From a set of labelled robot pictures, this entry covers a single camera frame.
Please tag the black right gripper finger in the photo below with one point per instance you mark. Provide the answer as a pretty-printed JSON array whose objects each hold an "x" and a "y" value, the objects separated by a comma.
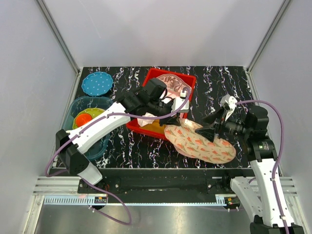
[
  {"x": 211, "y": 118},
  {"x": 209, "y": 132}
]

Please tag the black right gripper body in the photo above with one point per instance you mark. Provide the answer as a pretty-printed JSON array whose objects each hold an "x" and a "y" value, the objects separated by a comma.
[{"x": 232, "y": 126}]

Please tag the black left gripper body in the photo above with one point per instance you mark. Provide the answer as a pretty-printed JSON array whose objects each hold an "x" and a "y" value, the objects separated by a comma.
[{"x": 158, "y": 107}]

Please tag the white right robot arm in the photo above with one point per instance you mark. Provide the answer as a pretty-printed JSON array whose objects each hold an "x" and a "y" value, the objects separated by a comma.
[{"x": 267, "y": 210}]

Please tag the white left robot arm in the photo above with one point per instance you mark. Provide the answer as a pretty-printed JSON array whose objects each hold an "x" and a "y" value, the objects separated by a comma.
[{"x": 144, "y": 102}]

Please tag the pink satin bra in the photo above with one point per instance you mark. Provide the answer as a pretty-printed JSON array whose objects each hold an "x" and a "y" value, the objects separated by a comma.
[{"x": 174, "y": 85}]

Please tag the white and pink garments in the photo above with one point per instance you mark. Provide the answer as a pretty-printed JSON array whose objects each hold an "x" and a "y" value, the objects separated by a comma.
[{"x": 150, "y": 116}]

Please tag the mustard yellow garment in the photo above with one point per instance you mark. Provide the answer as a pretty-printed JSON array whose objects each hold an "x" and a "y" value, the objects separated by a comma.
[{"x": 151, "y": 125}]

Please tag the red plastic bin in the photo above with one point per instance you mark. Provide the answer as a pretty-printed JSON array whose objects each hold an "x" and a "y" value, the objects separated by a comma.
[{"x": 154, "y": 73}]

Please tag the green dotted plate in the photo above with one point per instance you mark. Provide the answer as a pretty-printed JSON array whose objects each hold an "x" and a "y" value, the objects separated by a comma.
[{"x": 94, "y": 112}]

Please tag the blue dotted plate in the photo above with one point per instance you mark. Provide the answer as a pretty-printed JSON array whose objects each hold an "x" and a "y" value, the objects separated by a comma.
[{"x": 97, "y": 84}]

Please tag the orange plastic cup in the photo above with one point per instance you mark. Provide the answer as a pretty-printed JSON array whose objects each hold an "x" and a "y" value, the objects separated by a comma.
[{"x": 82, "y": 119}]

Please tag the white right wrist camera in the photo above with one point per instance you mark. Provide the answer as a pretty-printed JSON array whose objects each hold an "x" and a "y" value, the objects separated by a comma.
[{"x": 228, "y": 103}]

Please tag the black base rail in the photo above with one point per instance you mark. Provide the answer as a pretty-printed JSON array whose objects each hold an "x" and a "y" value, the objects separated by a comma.
[{"x": 202, "y": 181}]

